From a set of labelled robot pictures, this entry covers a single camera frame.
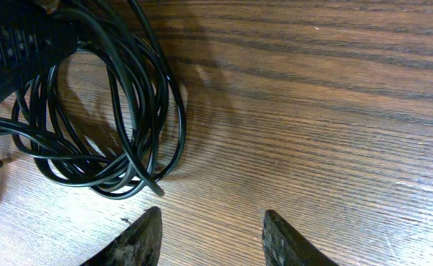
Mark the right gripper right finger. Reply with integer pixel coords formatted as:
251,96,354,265
262,210,337,266

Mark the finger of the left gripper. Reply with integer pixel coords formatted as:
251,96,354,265
0,0,77,102

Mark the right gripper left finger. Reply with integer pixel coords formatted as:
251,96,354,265
82,207,163,266

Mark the black cable bundle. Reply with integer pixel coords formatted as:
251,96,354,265
0,0,188,214

